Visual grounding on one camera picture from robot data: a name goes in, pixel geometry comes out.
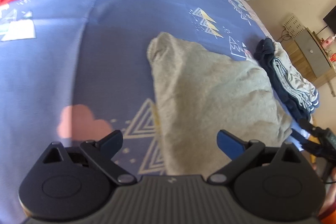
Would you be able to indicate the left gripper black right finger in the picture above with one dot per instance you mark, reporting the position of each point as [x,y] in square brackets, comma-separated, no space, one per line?
[242,155]

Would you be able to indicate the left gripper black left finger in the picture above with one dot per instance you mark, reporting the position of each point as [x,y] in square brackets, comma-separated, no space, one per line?
[100,153]

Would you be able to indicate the grey sweatpants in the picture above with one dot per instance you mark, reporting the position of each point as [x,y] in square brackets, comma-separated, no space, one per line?
[198,93]

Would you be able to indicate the light striped folded garment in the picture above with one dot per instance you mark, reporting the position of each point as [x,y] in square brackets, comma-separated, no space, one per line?
[303,91]

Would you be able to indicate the blue patterned bed sheet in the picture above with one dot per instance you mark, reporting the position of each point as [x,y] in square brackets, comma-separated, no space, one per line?
[77,69]

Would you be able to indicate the grey cabinet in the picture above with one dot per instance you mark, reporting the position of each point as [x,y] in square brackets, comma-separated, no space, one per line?
[309,47]

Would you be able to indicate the navy folded garment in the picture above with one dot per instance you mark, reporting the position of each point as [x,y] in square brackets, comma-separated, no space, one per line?
[295,101]

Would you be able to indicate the white perforated box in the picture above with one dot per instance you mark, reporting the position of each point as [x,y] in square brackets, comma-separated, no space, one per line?
[293,25]

